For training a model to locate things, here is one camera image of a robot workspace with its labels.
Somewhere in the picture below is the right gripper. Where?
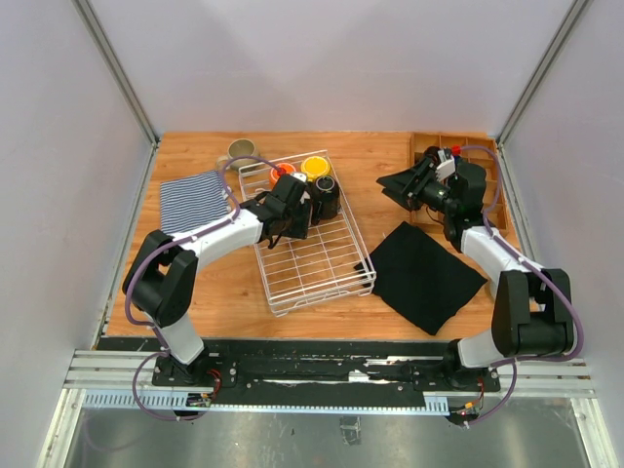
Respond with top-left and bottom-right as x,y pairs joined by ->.
376,158 -> 458,215

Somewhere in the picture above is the black faceted mug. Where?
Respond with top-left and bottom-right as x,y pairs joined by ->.
311,175 -> 340,225

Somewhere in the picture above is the orange mug black handle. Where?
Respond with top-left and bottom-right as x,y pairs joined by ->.
269,163 -> 296,188

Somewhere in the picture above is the yellow mug black handle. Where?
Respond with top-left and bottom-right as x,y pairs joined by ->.
300,156 -> 332,182

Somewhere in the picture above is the beige stoneware mug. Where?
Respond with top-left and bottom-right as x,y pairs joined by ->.
215,138 -> 260,172

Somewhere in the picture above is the light grey mug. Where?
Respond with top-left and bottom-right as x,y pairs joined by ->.
487,279 -> 498,300

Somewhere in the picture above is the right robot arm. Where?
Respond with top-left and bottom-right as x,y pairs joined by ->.
377,156 -> 579,390

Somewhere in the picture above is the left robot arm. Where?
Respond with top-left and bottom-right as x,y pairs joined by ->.
122,172 -> 312,386

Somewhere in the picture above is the wooden compartment organizer box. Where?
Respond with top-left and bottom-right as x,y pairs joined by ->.
408,132 -> 516,240

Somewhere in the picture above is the black cloth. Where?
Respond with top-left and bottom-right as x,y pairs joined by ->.
354,221 -> 488,335

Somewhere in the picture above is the blue striped cloth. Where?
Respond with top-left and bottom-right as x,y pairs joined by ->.
160,170 -> 230,235

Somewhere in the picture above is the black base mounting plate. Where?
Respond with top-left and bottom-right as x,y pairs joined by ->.
152,339 -> 500,409

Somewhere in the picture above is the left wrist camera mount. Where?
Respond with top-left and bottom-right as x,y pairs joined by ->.
291,172 -> 310,204

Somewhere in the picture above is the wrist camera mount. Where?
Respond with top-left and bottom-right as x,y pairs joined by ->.
291,172 -> 310,204
435,145 -> 461,182

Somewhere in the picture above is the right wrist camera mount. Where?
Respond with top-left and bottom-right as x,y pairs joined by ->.
435,145 -> 461,182

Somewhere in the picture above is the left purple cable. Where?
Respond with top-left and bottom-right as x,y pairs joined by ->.
124,155 -> 289,421

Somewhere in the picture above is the purple cable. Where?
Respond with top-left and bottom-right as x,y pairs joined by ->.
455,143 -> 586,428
124,155 -> 289,421

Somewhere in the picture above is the white wire dish rack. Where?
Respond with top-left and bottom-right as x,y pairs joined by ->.
237,149 -> 378,318

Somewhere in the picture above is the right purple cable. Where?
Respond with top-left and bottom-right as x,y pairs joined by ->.
455,143 -> 586,428

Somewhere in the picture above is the aluminium rail frame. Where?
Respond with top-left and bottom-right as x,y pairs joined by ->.
64,351 -> 596,415

